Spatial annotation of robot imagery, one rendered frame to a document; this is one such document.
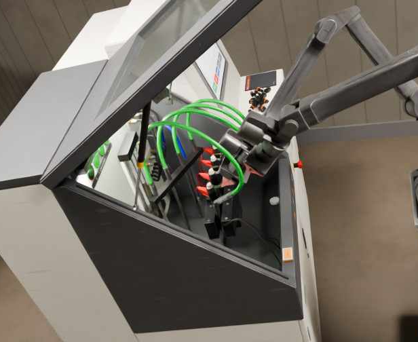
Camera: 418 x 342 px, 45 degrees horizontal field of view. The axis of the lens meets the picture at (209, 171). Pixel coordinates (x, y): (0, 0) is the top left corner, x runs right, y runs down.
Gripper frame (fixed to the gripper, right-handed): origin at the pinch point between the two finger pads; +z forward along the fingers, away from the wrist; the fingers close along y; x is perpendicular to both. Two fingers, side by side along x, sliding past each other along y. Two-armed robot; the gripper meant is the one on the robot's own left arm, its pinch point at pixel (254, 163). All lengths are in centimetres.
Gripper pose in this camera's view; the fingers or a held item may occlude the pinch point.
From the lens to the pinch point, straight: 142.9
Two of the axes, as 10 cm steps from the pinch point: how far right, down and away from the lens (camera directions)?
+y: -5.4, 7.5, -3.8
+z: -2.4, 2.9, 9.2
